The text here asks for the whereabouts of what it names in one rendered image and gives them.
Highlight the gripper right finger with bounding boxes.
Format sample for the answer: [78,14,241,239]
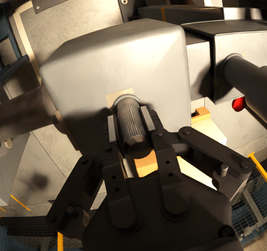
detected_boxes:
[139,105,256,221]

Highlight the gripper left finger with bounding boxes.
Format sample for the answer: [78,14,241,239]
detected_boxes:
[45,114,143,234]

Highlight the grey knurled plunger pin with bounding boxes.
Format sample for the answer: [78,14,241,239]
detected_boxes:
[112,94,155,159]

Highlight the light grey square arm sleeve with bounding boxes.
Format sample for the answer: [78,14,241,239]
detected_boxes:
[39,18,192,154]

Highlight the dark grey head housing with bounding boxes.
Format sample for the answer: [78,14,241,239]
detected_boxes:
[181,19,267,106]

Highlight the orange block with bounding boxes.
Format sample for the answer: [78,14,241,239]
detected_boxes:
[190,106,212,125]

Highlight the red round knob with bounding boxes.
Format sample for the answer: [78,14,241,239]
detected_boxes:
[231,96,247,112]

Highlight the wire mesh fence yellow posts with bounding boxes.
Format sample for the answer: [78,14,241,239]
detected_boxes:
[229,152,267,251]

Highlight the grey round handle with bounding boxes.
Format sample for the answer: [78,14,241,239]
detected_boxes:
[220,53,267,130]

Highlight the blue steel frame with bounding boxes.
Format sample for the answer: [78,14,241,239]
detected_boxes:
[0,2,30,84]

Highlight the dark stand base plate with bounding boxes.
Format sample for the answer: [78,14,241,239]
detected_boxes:
[117,0,168,24]

